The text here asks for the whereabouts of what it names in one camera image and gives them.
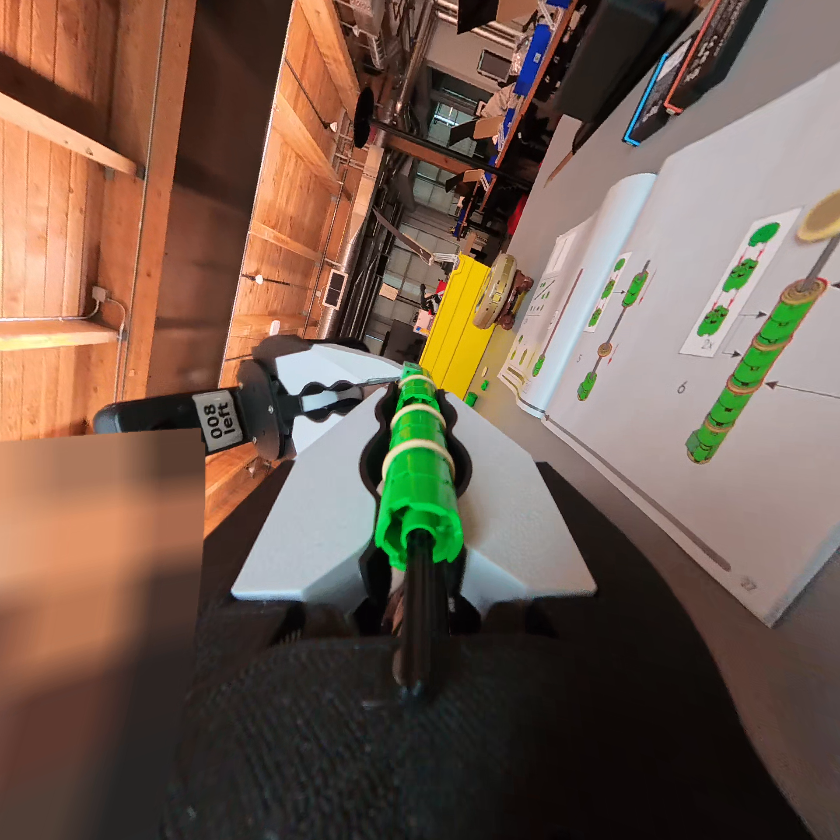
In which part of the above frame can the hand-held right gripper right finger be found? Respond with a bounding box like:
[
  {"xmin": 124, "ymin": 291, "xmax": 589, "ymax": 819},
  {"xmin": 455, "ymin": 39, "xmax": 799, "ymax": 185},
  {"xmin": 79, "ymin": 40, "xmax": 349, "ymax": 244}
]
[{"xmin": 444, "ymin": 389, "xmax": 599, "ymax": 619}]

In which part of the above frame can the tan brick-built pot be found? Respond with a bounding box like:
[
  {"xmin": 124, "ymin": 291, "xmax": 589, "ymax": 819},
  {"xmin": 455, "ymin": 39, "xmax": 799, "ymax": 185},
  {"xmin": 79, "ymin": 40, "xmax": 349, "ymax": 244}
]
[{"xmin": 472, "ymin": 252, "xmax": 534, "ymax": 330}]

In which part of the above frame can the yellow box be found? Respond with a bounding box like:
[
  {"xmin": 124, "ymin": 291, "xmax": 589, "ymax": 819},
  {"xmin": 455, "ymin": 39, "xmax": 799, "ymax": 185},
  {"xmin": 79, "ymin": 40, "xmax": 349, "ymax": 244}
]
[{"xmin": 418, "ymin": 252, "xmax": 501, "ymax": 401}]

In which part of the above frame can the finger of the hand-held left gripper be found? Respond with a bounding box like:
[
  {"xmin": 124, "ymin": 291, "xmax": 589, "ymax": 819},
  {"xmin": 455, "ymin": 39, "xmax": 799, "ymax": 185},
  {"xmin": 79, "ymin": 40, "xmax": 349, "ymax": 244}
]
[
  {"xmin": 252, "ymin": 335, "xmax": 403, "ymax": 403},
  {"xmin": 289, "ymin": 386, "xmax": 383, "ymax": 455}
]

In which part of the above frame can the wooden workbench with blue bins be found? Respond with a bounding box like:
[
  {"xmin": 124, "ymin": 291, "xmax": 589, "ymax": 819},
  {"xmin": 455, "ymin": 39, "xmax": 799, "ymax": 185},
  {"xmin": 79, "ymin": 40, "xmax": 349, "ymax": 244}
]
[{"xmin": 478, "ymin": 0, "xmax": 581, "ymax": 221}]

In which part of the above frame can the black panel with blue edge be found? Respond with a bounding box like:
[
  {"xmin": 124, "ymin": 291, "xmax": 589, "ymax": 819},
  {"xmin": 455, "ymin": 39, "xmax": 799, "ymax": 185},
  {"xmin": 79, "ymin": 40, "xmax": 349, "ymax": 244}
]
[{"xmin": 622, "ymin": 31, "xmax": 700, "ymax": 147}]

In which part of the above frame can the black pendant lamp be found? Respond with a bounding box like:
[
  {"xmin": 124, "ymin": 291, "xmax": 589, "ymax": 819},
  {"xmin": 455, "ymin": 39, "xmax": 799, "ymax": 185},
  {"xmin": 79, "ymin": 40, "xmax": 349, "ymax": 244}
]
[{"xmin": 353, "ymin": 85, "xmax": 377, "ymax": 149}]

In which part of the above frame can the open white instruction booklet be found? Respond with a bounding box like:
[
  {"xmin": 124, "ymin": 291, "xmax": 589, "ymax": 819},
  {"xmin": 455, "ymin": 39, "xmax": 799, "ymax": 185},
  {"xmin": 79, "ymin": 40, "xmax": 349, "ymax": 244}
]
[{"xmin": 497, "ymin": 62, "xmax": 840, "ymax": 627}]

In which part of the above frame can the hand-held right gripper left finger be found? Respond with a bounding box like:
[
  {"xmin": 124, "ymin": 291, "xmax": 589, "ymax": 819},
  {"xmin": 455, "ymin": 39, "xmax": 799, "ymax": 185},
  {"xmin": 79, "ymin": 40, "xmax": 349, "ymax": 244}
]
[{"xmin": 231, "ymin": 386, "xmax": 396, "ymax": 636}]

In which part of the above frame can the black panel with red edge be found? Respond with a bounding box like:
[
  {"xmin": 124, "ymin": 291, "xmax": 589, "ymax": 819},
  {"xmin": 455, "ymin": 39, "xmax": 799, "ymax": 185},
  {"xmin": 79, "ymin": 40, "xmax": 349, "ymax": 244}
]
[{"xmin": 663, "ymin": 0, "xmax": 770, "ymax": 114}]

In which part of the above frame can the green brick bamboo stalk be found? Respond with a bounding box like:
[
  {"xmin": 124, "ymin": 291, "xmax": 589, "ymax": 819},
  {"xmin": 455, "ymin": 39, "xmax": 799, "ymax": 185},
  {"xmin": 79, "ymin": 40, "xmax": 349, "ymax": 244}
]
[{"xmin": 372, "ymin": 365, "xmax": 464, "ymax": 703}]

